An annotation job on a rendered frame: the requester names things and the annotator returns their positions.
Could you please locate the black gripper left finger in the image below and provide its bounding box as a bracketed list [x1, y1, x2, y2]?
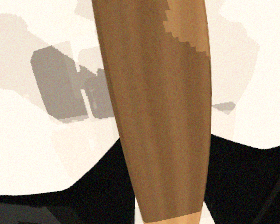
[0, 137, 136, 224]

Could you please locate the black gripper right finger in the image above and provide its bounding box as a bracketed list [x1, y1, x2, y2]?
[204, 133, 280, 224]

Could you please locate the brown wooden board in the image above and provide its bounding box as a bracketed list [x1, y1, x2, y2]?
[91, 0, 212, 224]

